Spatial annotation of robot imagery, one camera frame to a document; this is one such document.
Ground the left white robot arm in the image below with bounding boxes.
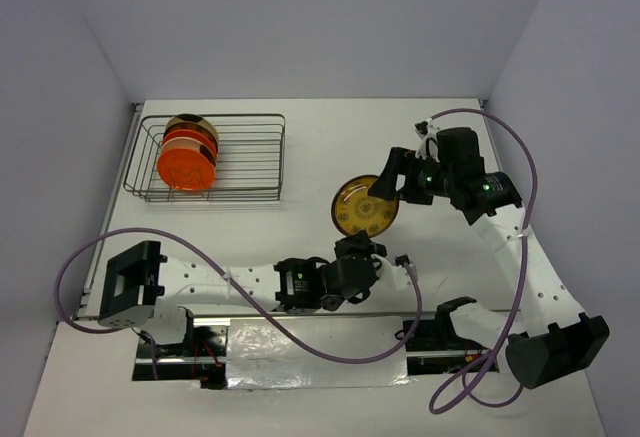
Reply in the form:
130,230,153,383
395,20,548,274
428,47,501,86
98,231,387,356

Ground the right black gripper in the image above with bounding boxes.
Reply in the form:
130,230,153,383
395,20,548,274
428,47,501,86
367,146,455,205

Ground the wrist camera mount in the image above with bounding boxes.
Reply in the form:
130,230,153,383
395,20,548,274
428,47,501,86
414,118,440,161
372,254,418,291

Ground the orange plate front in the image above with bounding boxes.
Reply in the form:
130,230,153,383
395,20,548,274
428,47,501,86
157,146,216,191

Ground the yellow plate brown rim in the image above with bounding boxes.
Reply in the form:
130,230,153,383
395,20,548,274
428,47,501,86
165,113,201,131

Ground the black metal base rail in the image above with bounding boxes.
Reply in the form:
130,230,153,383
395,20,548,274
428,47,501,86
131,315,486,391

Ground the metal wire dish rack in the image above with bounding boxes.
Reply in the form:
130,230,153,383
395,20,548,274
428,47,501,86
122,113,285,203

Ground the orange plate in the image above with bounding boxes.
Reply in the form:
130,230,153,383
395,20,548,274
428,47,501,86
157,146,216,191
162,129,218,156

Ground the pink floral plate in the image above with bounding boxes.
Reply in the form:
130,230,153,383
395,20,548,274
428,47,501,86
161,137,217,163

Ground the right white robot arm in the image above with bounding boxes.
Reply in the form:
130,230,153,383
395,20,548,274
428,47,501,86
368,123,610,389

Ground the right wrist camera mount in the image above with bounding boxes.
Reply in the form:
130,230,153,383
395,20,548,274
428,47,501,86
414,118,440,161

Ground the yellow patterned plate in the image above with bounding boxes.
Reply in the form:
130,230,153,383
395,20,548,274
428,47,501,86
330,174,400,238

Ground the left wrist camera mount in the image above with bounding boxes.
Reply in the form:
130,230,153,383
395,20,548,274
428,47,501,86
372,254,418,291

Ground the silver foil sheet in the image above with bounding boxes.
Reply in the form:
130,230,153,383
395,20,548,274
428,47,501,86
225,314,412,391

